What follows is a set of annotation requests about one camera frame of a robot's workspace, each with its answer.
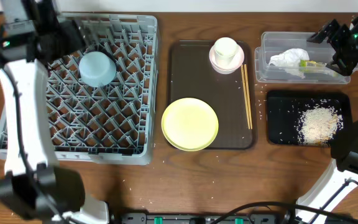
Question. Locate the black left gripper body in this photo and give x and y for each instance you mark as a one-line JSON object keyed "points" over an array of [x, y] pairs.
{"points": [[74, 38]]}

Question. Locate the light blue plastic bowl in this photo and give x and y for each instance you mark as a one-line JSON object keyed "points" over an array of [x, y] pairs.
{"points": [[97, 69]]}

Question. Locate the pile of white rice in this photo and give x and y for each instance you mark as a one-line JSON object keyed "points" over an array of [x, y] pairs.
{"points": [[318, 126]]}

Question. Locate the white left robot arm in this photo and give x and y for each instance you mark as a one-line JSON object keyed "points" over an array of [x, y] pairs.
{"points": [[34, 185]]}

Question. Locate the cream plastic cup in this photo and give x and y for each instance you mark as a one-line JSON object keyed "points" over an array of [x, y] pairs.
{"points": [[225, 49]]}

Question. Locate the green yellow snack wrapper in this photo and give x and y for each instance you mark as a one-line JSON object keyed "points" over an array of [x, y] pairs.
{"points": [[309, 66]]}

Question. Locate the grey plastic dish rack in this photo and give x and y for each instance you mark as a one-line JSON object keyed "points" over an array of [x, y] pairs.
{"points": [[112, 124]]}

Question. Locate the pink plastic bowl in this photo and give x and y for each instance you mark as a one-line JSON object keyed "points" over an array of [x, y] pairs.
{"points": [[232, 67]]}

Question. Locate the yellow plastic plate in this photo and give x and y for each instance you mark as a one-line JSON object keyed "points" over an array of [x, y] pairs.
{"points": [[189, 124]]}

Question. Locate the dark brown serving tray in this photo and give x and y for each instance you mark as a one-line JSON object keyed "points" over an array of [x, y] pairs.
{"points": [[191, 75]]}

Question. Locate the wooden chopstick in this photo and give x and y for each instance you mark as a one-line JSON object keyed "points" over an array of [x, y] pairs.
{"points": [[245, 96], [248, 96]]}

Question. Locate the right wooden chopstick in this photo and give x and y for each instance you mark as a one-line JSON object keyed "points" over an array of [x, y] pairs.
{"points": [[248, 96]]}

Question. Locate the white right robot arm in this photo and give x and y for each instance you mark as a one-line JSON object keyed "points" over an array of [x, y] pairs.
{"points": [[341, 176]]}

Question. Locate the left wooden chopstick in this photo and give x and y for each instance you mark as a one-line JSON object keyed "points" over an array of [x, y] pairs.
{"points": [[245, 96]]}

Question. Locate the clear plastic waste bin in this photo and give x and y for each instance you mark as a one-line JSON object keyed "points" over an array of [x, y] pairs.
{"points": [[274, 43]]}

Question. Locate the black food waste tray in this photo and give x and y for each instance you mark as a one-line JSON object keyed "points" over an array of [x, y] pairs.
{"points": [[284, 107]]}

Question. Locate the white paper napkin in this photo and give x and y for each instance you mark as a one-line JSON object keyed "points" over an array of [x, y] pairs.
{"points": [[290, 61]]}

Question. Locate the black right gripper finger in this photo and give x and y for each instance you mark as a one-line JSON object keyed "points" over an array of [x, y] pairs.
{"points": [[343, 63], [327, 31]]}

